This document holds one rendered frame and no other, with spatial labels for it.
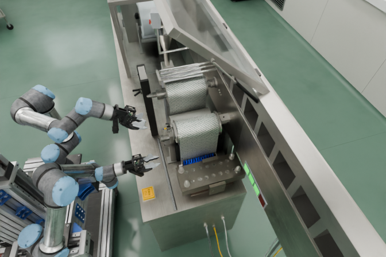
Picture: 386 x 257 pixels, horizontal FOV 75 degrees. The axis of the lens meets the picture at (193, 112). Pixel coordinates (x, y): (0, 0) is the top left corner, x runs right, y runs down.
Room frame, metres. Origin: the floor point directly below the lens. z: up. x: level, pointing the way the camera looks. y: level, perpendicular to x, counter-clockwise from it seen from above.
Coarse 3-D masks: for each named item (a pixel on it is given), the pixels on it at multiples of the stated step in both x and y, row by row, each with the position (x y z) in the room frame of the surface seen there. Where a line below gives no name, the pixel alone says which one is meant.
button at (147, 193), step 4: (144, 188) 0.65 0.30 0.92; (148, 188) 0.65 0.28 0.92; (152, 188) 0.65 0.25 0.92; (144, 192) 0.63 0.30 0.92; (148, 192) 0.63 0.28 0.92; (152, 192) 0.63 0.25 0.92; (144, 196) 0.60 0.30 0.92; (148, 196) 0.60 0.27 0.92; (152, 196) 0.60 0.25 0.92; (144, 200) 0.59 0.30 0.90
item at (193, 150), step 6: (210, 138) 0.84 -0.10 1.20; (216, 138) 0.85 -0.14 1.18; (186, 144) 0.80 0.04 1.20; (192, 144) 0.81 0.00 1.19; (198, 144) 0.82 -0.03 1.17; (204, 144) 0.83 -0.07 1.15; (210, 144) 0.84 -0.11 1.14; (216, 144) 0.85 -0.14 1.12; (180, 150) 0.79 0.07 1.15; (186, 150) 0.80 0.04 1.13; (192, 150) 0.81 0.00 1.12; (198, 150) 0.82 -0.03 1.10; (204, 150) 0.83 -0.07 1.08; (210, 150) 0.84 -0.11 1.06; (216, 150) 0.85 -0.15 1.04; (180, 156) 0.79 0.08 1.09; (186, 156) 0.80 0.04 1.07; (192, 156) 0.81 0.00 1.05; (198, 156) 0.82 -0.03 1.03
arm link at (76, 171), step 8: (40, 168) 0.55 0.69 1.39; (48, 168) 0.55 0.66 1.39; (64, 168) 0.61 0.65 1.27; (72, 168) 0.64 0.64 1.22; (80, 168) 0.66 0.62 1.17; (88, 168) 0.69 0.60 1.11; (32, 176) 0.52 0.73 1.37; (72, 176) 0.61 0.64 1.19; (80, 176) 0.63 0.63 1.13; (88, 176) 0.67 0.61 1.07
